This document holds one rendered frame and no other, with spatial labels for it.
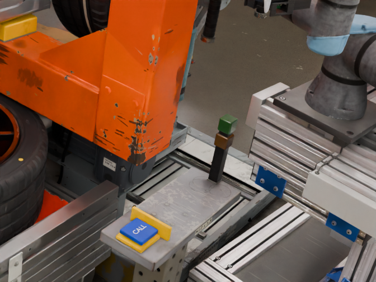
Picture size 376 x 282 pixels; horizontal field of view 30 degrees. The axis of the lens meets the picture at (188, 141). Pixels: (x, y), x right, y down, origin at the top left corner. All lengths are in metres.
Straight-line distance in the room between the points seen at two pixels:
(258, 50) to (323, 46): 2.76
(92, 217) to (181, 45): 0.55
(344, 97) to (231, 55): 2.31
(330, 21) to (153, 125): 0.68
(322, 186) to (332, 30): 0.43
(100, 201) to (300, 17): 0.87
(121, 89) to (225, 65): 2.05
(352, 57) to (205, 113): 1.74
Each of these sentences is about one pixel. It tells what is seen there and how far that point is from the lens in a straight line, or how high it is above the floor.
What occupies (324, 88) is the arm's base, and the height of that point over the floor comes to 0.88.
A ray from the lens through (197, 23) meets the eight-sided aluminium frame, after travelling 2.52.
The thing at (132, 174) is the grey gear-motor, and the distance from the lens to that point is 2.23.
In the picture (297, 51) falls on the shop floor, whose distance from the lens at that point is 4.24.
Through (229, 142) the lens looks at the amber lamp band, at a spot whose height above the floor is 0.59.
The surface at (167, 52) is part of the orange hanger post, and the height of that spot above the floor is 0.85.
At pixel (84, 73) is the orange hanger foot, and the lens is 1.93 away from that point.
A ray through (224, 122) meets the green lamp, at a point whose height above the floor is 0.65.
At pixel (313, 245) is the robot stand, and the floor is 0.21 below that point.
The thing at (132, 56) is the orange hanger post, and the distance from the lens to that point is 1.77.
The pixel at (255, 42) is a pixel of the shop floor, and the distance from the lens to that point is 4.22.
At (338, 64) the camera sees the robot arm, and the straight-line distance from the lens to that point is 1.68.
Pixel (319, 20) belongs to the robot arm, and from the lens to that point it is 1.37.
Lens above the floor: 1.57
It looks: 31 degrees down
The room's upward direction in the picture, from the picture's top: 12 degrees clockwise
